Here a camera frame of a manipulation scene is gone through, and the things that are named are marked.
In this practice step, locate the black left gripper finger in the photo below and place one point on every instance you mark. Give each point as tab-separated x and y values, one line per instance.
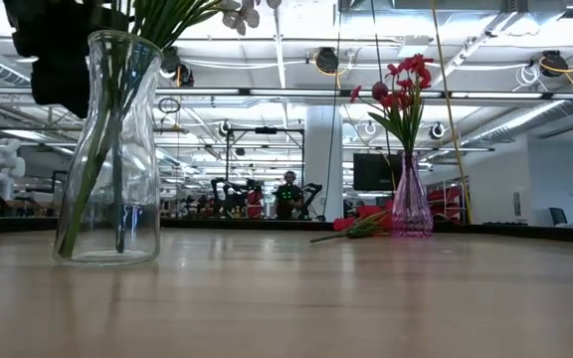
103	20

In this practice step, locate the blue white flower bunch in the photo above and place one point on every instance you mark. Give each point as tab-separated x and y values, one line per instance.
167	20

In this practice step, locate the dark red tulip flower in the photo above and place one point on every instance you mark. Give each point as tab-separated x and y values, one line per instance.
380	91

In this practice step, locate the red artificial flower bunch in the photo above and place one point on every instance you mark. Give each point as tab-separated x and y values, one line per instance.
416	67
346	224

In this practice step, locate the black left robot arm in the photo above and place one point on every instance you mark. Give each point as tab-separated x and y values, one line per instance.
60	84

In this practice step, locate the black background robot arm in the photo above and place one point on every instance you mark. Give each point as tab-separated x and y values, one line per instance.
311	196
232	196

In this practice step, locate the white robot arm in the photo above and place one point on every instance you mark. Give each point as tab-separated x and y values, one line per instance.
5	164

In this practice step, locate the clear glass vase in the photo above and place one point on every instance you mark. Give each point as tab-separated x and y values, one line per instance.
137	224

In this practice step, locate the pink glass vase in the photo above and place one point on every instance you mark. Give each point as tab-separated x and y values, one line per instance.
411	209

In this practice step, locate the long ceiling light bar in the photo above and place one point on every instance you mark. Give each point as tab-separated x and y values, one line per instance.
266	92

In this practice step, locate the person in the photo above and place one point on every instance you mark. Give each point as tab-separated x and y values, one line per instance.
288	196

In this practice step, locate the red storage shelving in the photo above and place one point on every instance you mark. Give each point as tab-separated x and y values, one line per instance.
448	204

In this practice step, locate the black office chair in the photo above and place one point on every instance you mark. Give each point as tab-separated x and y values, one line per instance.
558	216

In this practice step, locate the black gantry frame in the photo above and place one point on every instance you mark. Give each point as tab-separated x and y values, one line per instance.
265	130

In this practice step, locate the black wall monitor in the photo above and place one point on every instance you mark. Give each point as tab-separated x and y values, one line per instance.
373	171

